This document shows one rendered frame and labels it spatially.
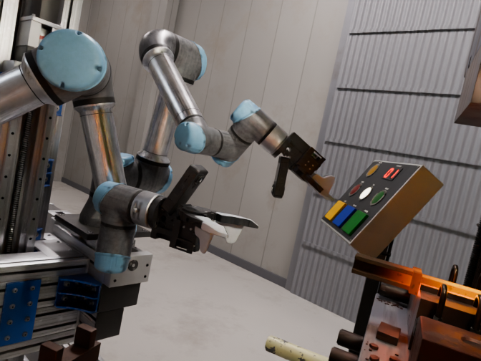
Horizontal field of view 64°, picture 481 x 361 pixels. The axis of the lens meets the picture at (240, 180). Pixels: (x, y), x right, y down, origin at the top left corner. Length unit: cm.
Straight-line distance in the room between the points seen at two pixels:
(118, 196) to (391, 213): 68
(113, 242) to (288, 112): 296
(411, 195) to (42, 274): 102
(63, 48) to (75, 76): 5
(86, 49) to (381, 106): 265
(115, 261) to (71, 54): 42
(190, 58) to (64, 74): 56
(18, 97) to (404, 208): 93
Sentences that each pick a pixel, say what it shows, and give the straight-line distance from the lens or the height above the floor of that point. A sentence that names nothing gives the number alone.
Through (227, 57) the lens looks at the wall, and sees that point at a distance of 435.
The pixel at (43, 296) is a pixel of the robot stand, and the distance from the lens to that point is 126.
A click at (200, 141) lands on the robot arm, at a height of 114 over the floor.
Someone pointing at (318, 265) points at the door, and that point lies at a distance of 336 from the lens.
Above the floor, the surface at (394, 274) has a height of 100.
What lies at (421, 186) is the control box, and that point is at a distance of 111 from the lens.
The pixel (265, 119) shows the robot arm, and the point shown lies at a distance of 103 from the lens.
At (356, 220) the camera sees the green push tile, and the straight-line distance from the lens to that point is 111.
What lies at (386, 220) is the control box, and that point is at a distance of 108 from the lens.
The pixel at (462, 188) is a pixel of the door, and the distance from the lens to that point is 297.
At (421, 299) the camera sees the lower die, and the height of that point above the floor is 99.
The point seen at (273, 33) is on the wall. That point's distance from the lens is 404.
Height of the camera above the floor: 115
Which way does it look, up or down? 5 degrees down
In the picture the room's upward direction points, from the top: 12 degrees clockwise
